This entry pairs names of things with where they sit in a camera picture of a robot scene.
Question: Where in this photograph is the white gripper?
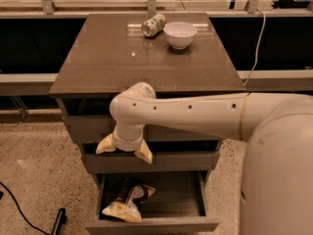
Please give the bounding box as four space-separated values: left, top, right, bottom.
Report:
96 122 153 165

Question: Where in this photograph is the brown chip bag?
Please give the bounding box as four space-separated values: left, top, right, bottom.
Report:
102 178 156 223

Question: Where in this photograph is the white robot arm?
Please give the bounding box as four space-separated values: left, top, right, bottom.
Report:
97 82 313 235

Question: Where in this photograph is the grey middle drawer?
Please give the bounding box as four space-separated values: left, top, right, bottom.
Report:
80 140 220 173

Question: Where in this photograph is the grey drawer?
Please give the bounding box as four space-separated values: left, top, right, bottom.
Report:
58 97 223 143
86 171 219 235
80 140 220 173

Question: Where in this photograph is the grey top drawer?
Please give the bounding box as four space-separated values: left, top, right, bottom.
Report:
58 97 223 143

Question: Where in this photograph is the grey bottom drawer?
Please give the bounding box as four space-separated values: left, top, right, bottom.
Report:
86 171 219 235

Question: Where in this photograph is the grey drawer cabinet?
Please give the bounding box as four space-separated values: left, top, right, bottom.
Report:
48 12 246 235

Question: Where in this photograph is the black floor device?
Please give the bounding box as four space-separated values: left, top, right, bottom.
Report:
50 208 67 235

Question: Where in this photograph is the white ceramic bowl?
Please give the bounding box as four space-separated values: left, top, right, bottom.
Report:
163 22 198 49

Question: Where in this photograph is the silver soda can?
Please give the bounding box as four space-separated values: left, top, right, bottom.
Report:
141 14 166 37

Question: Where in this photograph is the black floor cable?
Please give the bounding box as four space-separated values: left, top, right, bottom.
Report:
0 181 51 235

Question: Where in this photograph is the metal railing frame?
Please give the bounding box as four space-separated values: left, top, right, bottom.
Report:
0 0 313 18

